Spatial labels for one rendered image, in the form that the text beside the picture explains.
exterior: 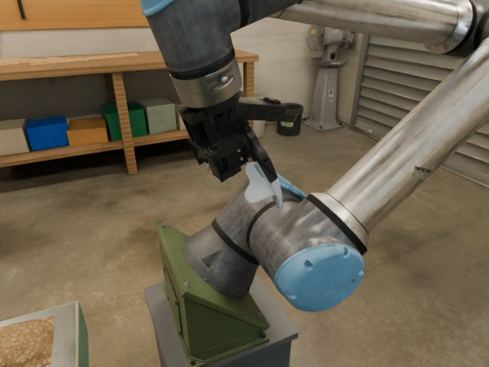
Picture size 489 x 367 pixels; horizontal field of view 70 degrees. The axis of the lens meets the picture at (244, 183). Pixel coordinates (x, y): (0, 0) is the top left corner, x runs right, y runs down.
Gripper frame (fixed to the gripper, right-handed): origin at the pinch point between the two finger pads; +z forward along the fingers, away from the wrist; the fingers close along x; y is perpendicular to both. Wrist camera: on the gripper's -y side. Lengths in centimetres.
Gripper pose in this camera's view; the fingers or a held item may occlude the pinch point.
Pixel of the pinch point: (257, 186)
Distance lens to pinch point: 62.9
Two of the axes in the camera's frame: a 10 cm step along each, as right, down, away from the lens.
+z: 2.5, 7.2, 6.5
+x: 5.9, 4.2, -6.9
